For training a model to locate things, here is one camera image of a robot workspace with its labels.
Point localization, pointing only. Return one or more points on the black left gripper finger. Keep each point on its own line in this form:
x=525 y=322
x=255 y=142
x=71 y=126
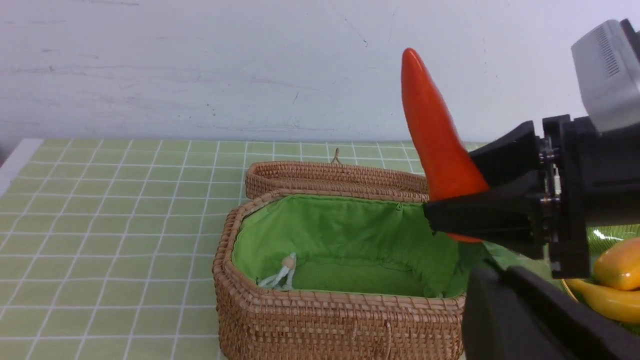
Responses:
x=513 y=314

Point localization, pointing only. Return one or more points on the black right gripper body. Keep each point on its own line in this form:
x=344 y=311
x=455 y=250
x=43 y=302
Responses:
x=599 y=179

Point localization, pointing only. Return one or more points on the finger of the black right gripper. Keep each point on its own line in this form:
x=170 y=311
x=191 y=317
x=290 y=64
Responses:
x=509 y=157
x=509 y=215

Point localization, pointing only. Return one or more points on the orange toy carrot green leaves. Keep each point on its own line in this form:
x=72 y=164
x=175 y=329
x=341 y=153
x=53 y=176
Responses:
x=449 y=169

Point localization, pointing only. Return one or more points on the orange toy mango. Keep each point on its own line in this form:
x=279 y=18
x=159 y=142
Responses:
x=619 y=266

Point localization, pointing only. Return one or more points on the yellow toy banana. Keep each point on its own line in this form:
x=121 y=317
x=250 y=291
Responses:
x=617 y=305

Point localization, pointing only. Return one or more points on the woven wicker basket green lining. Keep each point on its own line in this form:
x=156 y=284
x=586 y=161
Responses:
x=266 y=324

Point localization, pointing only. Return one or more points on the green checkered tablecloth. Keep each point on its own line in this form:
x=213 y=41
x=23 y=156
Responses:
x=107 y=245

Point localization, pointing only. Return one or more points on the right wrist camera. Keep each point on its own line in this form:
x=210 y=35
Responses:
x=607 y=66

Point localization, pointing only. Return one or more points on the white basket drawstring bead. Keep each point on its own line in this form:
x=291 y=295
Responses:
x=283 y=279

